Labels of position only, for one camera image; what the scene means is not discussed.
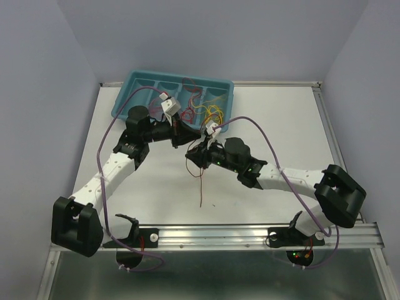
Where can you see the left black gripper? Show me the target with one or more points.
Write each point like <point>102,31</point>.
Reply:
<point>180,133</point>

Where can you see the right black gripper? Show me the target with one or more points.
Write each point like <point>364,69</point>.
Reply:
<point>200,156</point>

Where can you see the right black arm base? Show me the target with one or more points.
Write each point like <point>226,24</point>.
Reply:
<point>284,237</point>

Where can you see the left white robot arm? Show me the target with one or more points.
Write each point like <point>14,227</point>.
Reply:
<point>80,222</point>

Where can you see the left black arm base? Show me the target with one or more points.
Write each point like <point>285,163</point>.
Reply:
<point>132,256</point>

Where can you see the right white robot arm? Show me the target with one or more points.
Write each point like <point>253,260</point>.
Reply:
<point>339,197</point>

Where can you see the teal compartment tray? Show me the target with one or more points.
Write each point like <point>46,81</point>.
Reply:
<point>202,99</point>

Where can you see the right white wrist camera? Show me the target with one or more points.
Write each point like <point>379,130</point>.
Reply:
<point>211,132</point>

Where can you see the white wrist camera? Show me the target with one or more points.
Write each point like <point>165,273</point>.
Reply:
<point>169,106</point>
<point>211,132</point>

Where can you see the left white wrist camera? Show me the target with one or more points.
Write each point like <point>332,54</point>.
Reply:
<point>169,106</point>

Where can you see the aluminium mounting rail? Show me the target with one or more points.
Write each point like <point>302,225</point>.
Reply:
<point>254,237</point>

